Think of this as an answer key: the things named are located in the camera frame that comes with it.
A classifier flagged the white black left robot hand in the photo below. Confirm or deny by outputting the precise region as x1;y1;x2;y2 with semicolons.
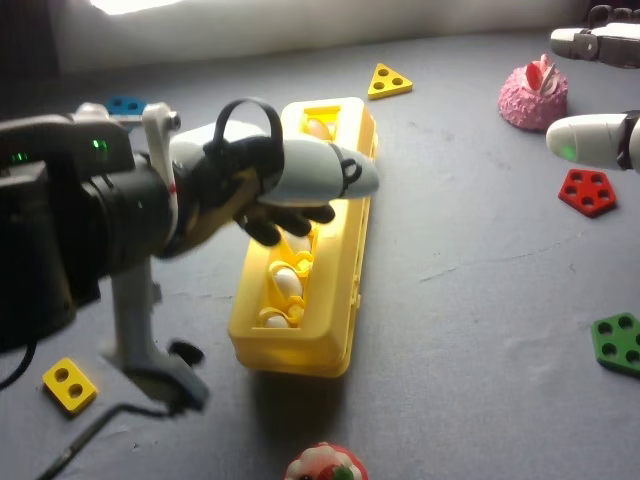
169;97;381;247

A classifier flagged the yellow egg carton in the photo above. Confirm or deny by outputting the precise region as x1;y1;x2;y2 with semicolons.
228;96;377;379

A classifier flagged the blue holed block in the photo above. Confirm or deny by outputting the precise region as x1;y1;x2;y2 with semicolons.
106;95;147;120

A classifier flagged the pink toy cake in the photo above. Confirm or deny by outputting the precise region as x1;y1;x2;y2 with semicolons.
497;53;570;133

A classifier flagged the green pentagon holed block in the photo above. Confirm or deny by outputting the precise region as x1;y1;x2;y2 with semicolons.
590;312;640;380

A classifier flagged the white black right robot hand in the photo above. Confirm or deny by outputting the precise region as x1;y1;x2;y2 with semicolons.
545;4;640;174

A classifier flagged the yellow triangle three-hole block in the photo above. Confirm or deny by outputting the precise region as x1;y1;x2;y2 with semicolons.
367;62;414;101

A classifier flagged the grey table cloth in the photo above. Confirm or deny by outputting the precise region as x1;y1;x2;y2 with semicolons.
0;19;640;480

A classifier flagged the yellow rectangular two-hole block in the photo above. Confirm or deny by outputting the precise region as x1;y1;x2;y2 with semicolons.
41;357;99;415

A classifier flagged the red pentagon holed block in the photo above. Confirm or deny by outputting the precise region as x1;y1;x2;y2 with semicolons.
558;168;618;219

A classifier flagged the white red strawberry toy cake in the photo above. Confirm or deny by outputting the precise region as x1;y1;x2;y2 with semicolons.
283;442;370;480

